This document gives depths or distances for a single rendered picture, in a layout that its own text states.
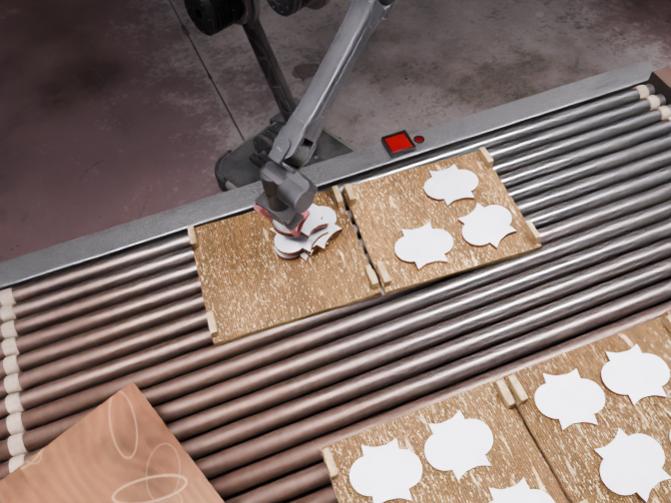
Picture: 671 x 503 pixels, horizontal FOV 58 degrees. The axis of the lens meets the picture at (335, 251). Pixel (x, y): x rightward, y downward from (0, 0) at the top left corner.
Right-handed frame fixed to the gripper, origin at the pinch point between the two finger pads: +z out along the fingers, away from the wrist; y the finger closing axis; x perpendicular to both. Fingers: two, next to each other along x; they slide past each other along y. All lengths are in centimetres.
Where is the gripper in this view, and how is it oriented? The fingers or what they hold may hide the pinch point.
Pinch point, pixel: (285, 226)
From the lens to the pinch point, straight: 146.5
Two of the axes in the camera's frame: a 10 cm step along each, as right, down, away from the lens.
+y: -7.8, -4.8, 3.9
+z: 0.7, 5.6, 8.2
